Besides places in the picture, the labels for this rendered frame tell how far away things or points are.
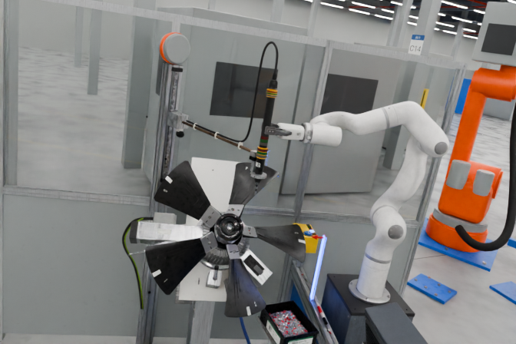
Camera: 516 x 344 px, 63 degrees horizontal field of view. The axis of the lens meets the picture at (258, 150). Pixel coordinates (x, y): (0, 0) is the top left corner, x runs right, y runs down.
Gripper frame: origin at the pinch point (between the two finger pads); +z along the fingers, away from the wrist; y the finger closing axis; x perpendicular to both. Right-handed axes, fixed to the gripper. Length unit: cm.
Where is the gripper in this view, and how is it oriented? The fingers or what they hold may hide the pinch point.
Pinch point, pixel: (266, 127)
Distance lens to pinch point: 171.3
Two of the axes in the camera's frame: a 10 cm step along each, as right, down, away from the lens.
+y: -1.5, -2.7, 9.5
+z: -9.8, -1.1, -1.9
